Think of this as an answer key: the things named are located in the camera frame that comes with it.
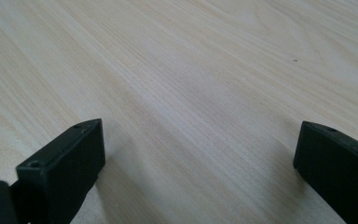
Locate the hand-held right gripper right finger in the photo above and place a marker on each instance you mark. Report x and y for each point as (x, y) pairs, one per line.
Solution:
(338, 174)

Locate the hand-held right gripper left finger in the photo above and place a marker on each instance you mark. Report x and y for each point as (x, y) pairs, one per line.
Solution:
(62, 173)

